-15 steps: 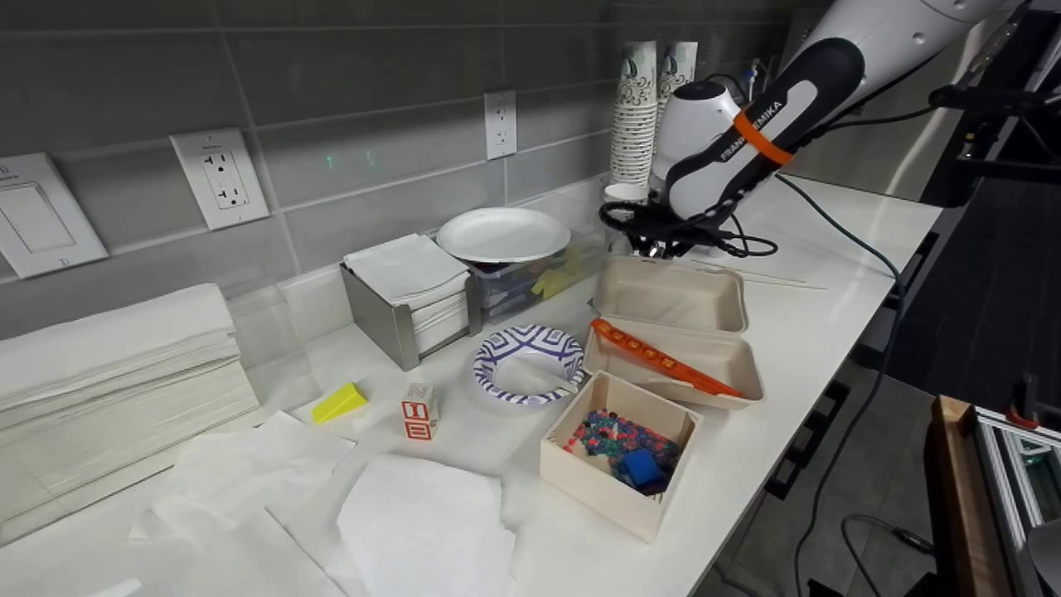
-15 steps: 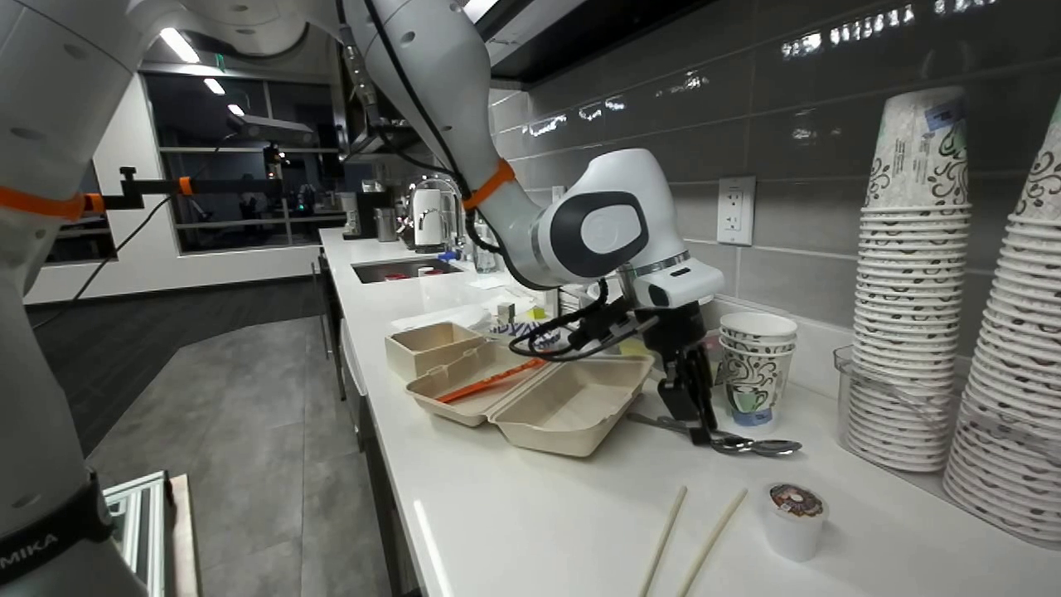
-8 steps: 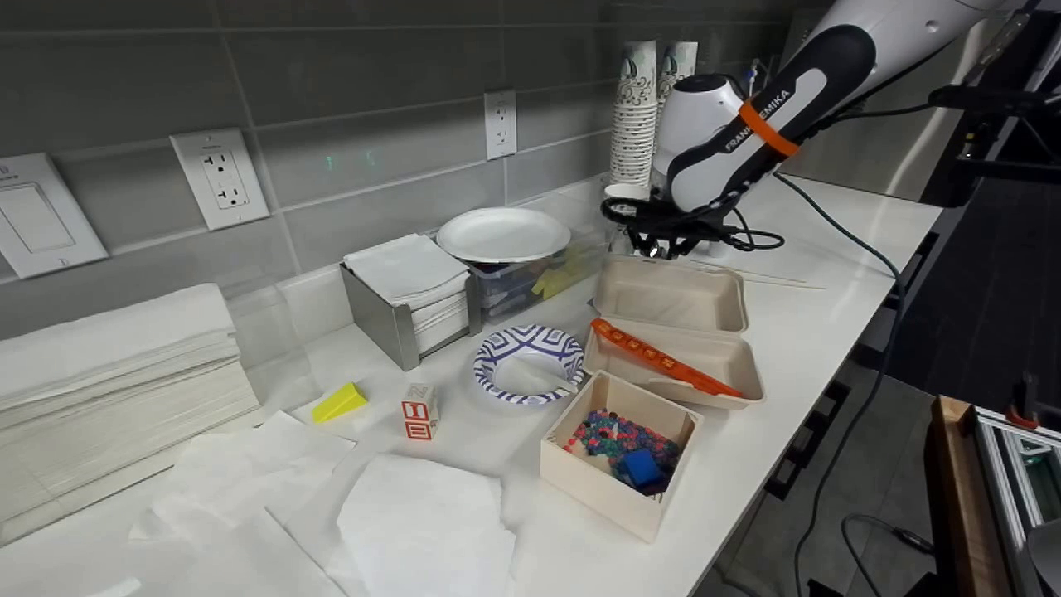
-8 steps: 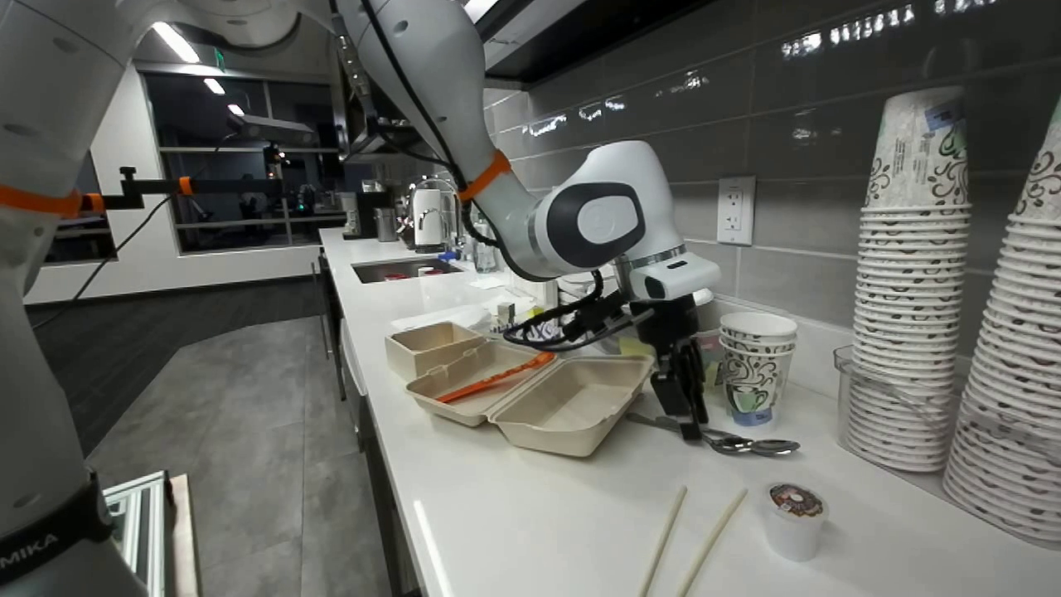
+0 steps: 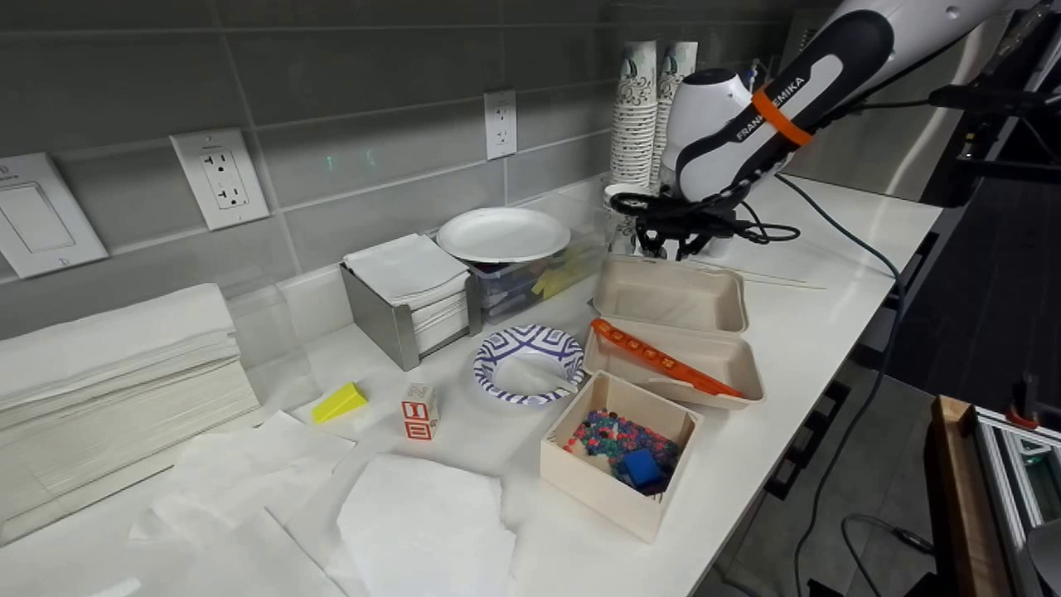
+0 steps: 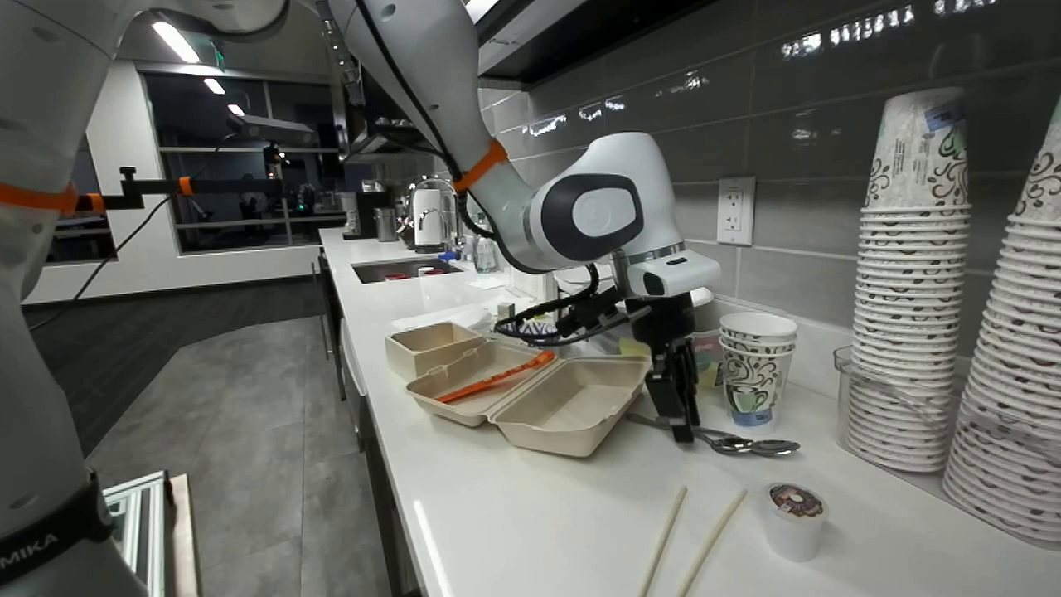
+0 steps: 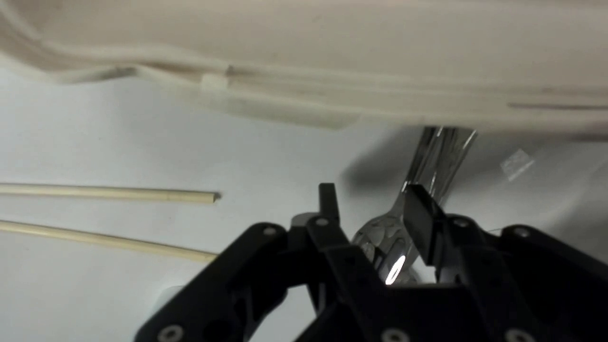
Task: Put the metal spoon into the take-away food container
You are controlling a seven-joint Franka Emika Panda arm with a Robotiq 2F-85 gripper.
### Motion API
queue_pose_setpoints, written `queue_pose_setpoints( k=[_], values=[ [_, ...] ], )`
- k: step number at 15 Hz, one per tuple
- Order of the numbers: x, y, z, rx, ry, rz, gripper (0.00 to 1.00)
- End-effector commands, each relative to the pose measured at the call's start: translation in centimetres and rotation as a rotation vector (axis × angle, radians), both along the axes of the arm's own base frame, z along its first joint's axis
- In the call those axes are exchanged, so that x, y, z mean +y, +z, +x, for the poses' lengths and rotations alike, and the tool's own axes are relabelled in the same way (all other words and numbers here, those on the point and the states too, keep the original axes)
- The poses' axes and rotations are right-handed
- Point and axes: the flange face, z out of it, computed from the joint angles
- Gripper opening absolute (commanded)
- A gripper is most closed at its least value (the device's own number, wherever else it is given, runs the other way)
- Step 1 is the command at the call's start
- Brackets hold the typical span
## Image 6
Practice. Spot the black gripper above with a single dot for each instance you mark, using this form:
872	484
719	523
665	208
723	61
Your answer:
665	319

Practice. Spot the white coffee pod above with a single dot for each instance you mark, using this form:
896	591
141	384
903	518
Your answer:
793	530

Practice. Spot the tall patterned paper cup stack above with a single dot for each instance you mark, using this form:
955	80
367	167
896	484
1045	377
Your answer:
906	332

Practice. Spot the metal frame cart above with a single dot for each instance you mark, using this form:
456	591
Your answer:
145	530

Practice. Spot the black coffee machine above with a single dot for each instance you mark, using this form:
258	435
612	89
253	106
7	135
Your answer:
368	210

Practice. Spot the pale wooden chopstick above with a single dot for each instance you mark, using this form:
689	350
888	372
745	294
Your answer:
665	540
714	540

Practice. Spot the wide patterned paper cup stack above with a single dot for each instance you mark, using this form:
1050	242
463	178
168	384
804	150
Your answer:
1013	420

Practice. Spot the small beige paper tray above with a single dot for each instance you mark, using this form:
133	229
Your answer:
424	341

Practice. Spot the white wall outlet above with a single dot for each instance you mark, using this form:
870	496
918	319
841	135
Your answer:
735	210

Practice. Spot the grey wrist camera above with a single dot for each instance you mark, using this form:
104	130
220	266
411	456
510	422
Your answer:
675	273

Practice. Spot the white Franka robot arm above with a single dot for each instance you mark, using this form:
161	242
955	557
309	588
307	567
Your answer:
433	68

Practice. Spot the counter sink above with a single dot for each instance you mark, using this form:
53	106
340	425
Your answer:
402	271

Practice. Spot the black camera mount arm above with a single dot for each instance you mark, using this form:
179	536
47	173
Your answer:
145	185

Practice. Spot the orange plastic utensil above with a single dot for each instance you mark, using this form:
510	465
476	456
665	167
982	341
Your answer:
497	379

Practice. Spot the open beige take-away container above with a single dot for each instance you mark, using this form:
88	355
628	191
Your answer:
566	409

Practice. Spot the silver coffee maker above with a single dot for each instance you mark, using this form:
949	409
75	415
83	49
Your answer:
424	218

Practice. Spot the single patterned paper cup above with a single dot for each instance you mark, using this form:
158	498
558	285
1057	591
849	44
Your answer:
756	377

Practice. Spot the metal spoon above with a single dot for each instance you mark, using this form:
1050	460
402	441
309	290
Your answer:
765	450

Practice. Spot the ceiling light panel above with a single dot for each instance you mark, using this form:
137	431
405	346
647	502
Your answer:
172	40

